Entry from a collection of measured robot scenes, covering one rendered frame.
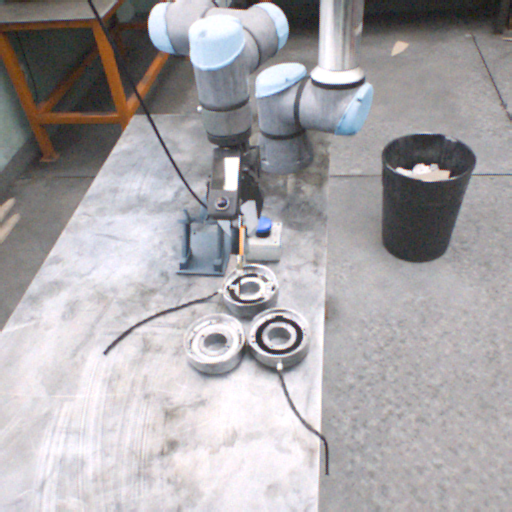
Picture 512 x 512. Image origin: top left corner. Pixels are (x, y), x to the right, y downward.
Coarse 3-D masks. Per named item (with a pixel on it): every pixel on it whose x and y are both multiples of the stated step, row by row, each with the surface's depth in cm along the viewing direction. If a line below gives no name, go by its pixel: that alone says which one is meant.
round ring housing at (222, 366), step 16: (208, 320) 92; (224, 320) 92; (192, 336) 90; (208, 336) 90; (224, 336) 90; (240, 336) 89; (192, 352) 87; (208, 352) 87; (224, 352) 87; (240, 352) 86; (208, 368) 85; (224, 368) 85
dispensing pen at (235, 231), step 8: (240, 208) 92; (240, 216) 92; (240, 224) 92; (232, 232) 91; (232, 240) 91; (232, 248) 91; (240, 256) 93; (240, 264) 93; (240, 272) 93; (240, 280) 94; (240, 288) 94
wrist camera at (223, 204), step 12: (216, 156) 81; (228, 156) 81; (240, 156) 81; (216, 168) 80; (228, 168) 80; (240, 168) 80; (216, 180) 80; (228, 180) 80; (240, 180) 81; (216, 192) 79; (228, 192) 79; (240, 192) 81; (216, 204) 79; (228, 204) 78; (216, 216) 79; (228, 216) 78
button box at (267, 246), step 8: (280, 224) 107; (256, 232) 105; (272, 232) 106; (280, 232) 105; (256, 240) 104; (264, 240) 104; (272, 240) 104; (280, 240) 105; (256, 248) 104; (264, 248) 104; (272, 248) 104; (280, 248) 105; (248, 256) 106; (256, 256) 106; (264, 256) 105; (272, 256) 105; (280, 256) 106
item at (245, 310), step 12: (228, 276) 98; (276, 276) 97; (252, 288) 100; (264, 288) 96; (276, 288) 95; (228, 300) 94; (264, 300) 93; (276, 300) 95; (240, 312) 94; (252, 312) 93
